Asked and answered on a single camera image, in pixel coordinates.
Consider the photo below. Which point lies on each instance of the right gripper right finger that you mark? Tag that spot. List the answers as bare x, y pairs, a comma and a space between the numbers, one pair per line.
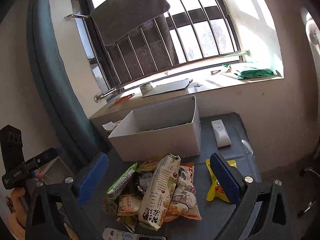
272, 220

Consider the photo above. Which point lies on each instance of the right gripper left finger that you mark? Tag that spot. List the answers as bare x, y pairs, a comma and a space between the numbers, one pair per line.
54, 205

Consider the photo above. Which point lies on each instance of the yellow snack packet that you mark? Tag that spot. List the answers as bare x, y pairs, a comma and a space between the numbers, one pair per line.
215, 190

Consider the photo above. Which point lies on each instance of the green seaweed snack pack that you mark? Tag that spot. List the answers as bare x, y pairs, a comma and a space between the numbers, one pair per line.
117, 187

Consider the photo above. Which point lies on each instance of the small beige snack packet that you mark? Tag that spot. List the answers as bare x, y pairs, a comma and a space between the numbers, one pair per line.
129, 205

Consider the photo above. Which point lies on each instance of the white orange cartoon snack bag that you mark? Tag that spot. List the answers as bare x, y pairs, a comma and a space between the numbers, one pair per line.
184, 202

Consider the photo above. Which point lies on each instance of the tall white noodle snack bag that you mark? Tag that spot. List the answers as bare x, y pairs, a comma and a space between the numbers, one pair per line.
159, 193

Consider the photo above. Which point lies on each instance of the person's left hand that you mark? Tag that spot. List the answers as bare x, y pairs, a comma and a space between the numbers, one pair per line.
17, 220

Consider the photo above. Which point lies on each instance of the blue white snack packet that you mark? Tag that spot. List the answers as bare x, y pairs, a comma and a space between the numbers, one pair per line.
115, 234

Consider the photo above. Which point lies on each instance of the teal curtain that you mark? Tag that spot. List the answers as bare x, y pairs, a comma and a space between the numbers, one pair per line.
76, 133

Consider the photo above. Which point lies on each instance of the white remote control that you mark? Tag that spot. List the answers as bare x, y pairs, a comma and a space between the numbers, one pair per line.
220, 133

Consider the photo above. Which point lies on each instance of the tissue pack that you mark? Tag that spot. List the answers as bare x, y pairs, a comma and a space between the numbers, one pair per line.
110, 126

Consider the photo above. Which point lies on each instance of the yellow noodle snack bag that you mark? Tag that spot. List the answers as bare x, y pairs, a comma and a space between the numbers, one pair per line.
149, 165

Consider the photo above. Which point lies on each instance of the white cardboard box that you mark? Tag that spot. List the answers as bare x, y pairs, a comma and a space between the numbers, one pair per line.
167, 127

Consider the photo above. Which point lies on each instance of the green plastic bag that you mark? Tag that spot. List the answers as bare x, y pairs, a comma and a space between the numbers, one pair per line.
249, 71

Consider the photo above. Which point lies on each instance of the tape roll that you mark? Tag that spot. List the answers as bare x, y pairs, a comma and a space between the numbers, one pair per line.
146, 88

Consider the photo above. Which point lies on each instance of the grey flat board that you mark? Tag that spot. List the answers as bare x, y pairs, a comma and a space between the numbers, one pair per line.
169, 87

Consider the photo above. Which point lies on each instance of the grey towel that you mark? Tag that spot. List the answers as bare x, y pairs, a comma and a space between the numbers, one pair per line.
116, 18

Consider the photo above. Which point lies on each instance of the steel window rail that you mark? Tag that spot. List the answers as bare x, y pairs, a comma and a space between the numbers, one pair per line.
98, 98

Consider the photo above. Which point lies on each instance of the orange handled tool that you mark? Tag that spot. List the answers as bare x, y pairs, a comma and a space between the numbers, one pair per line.
127, 97

